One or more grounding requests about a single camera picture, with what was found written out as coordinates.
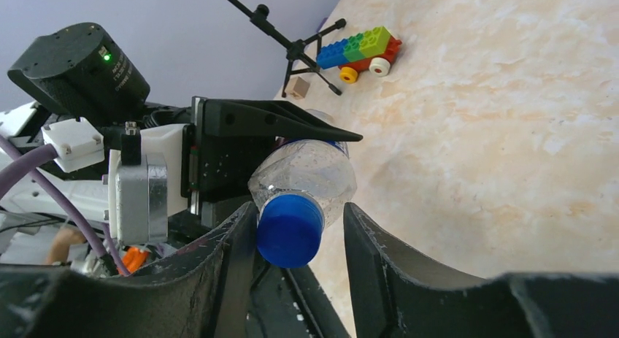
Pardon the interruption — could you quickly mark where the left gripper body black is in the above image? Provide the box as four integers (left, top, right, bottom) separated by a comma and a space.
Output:
181, 96, 274, 228

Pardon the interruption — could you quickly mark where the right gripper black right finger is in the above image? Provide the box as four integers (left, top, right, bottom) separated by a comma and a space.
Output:
343, 203, 618, 337

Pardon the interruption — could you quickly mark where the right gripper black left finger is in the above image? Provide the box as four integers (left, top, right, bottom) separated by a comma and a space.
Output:
1, 202, 258, 337

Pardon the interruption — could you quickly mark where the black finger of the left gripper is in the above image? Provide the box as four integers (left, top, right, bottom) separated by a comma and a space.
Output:
203, 99, 363, 142

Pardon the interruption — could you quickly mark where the clear bottle blue label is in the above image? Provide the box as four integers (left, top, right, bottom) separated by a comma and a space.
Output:
248, 139, 357, 231

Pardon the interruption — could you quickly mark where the blue bottle cap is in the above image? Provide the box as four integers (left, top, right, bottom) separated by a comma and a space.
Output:
256, 193, 325, 269

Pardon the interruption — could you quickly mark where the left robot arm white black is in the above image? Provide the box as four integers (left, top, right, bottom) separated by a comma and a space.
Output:
7, 23, 361, 214

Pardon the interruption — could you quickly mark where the wooden cube near tripod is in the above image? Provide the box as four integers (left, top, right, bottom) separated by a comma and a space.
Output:
284, 77, 310, 99

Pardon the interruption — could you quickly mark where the black microphone tripod stand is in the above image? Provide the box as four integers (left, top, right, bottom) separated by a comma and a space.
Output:
211, 0, 347, 99

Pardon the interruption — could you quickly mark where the toy brick car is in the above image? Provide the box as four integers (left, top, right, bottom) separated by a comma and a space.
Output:
316, 26, 403, 84

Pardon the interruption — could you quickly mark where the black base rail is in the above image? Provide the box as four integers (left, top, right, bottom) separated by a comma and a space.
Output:
245, 256, 350, 337

